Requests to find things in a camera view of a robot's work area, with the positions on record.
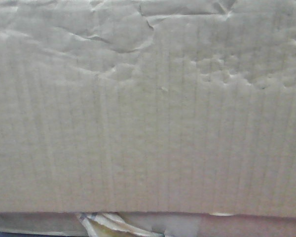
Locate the brown cardboard box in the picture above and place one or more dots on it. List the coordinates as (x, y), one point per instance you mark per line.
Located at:
(148, 106)
(169, 224)

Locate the crumpled packing tape strip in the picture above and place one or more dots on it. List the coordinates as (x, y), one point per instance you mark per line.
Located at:
(111, 225)

